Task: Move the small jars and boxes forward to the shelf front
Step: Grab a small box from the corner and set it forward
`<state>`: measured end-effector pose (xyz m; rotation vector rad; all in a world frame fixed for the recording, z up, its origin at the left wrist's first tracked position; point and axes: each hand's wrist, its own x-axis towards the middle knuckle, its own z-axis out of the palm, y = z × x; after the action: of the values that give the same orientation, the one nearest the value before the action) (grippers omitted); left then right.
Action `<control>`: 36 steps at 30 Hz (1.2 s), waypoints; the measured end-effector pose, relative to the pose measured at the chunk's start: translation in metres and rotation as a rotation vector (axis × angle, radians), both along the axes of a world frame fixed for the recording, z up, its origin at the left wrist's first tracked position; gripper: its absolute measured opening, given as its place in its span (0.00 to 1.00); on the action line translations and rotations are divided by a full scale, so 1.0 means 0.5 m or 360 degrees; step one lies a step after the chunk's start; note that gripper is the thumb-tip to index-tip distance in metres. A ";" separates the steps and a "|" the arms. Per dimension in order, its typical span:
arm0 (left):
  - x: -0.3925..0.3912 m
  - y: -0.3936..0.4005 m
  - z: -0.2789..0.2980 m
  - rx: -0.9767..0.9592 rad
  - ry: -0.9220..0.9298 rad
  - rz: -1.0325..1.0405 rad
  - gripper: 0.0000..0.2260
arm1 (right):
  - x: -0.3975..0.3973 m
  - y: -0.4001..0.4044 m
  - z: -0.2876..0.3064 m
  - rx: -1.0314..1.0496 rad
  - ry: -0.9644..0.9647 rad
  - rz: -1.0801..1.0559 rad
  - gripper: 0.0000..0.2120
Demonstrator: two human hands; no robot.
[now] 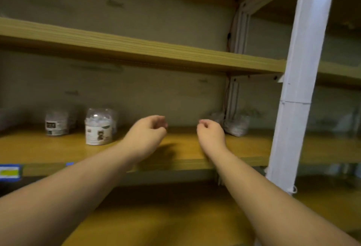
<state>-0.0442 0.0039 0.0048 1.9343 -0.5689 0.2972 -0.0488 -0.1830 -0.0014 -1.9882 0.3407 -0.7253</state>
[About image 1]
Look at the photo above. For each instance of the person's left hand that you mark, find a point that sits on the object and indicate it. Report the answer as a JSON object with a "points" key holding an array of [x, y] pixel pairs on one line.
{"points": [[143, 138]]}

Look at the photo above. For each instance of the person's right hand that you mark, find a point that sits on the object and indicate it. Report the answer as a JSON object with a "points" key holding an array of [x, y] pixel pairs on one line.
{"points": [[213, 138]]}

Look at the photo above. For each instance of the clear jar with cartoon label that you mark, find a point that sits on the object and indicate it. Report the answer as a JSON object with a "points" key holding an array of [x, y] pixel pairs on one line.
{"points": [[98, 130]]}

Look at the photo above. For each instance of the wooden shelf with blue labels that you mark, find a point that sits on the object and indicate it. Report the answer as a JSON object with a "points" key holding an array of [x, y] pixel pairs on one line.
{"points": [[70, 149]]}

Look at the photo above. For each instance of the person's right forearm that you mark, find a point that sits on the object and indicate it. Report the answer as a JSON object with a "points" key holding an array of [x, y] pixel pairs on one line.
{"points": [[276, 209]]}

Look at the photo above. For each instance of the person's left forearm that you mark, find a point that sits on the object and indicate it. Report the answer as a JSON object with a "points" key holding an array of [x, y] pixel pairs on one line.
{"points": [[62, 197]]}

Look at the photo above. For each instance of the blue framed price label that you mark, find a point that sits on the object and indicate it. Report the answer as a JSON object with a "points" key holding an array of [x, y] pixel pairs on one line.
{"points": [[10, 173], [70, 164]]}

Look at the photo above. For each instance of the white slotted rack rail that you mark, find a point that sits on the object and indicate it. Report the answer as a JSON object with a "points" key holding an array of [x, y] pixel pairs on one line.
{"points": [[242, 34]]}

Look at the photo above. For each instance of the white metal upright post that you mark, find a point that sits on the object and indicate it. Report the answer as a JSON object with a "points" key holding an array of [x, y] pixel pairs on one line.
{"points": [[304, 42]]}

